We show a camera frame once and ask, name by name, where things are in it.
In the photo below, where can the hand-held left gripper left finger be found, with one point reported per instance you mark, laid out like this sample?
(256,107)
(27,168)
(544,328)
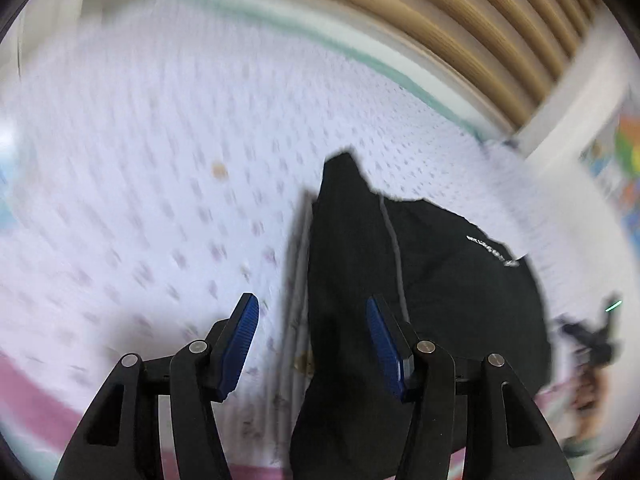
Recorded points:
(240,345)

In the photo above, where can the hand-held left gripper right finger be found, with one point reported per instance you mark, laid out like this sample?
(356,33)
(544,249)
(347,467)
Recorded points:
(385,346)

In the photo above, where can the black hooded jacket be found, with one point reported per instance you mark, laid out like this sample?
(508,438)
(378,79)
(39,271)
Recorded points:
(450,310)

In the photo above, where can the person's right hand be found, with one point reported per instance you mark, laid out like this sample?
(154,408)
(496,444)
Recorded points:
(584,400)

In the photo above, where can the wooden slatted headboard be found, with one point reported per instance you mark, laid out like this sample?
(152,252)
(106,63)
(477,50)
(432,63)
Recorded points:
(450,10)

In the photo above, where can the colourful wall poster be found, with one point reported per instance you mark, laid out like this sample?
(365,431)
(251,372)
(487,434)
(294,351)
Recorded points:
(618,160)

